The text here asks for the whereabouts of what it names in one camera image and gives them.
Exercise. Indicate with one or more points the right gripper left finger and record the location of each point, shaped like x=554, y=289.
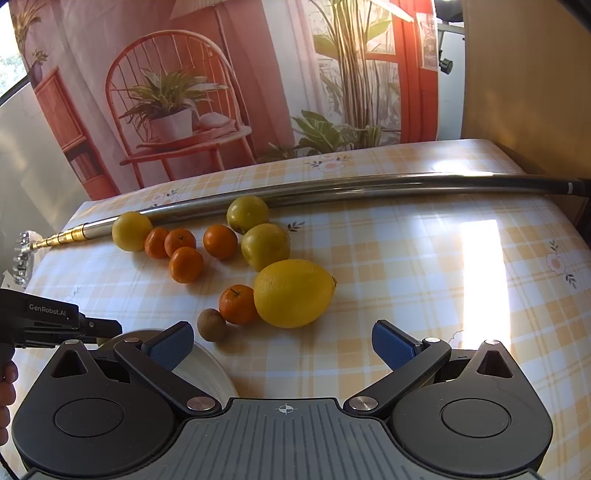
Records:
x=153, y=362

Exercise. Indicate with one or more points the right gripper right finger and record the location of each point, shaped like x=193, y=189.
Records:
x=413, y=363

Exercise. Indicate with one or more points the brown kiwi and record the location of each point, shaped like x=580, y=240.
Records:
x=211, y=326

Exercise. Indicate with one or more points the mandarin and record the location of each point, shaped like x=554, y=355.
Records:
x=154, y=243
x=236, y=305
x=178, y=238
x=186, y=265
x=220, y=242

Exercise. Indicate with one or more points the large yellow grapefruit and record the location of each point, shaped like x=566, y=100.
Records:
x=293, y=293

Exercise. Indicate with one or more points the green-yellow apple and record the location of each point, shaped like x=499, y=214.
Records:
x=246, y=212
x=265, y=244

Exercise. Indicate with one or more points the person's left hand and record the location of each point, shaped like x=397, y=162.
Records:
x=7, y=398

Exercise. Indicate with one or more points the beige ceramic plate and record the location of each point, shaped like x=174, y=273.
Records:
x=199, y=368

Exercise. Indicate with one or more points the yellow lemon by pole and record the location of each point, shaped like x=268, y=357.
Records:
x=130, y=230

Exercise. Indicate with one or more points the telescopic metal pole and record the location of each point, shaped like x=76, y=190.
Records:
x=371, y=187

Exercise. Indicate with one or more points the printed room backdrop cloth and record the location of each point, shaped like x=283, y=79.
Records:
x=138, y=93

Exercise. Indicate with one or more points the wooden headboard panel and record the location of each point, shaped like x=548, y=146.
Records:
x=527, y=85

